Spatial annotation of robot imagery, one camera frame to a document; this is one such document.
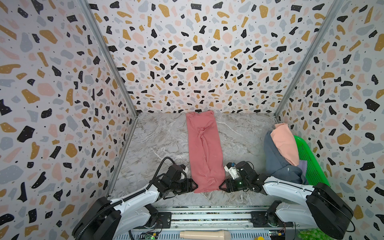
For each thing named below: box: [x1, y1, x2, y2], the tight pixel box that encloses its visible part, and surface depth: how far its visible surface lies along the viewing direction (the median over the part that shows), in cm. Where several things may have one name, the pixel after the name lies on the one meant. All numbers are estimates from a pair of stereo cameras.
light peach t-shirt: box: [270, 122, 300, 167], surface depth 91 cm
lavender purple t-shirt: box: [296, 159, 307, 178], surface depth 91 cm
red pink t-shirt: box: [186, 110, 226, 193], surface depth 100 cm
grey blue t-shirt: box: [264, 130, 308, 185], surface depth 83 cm
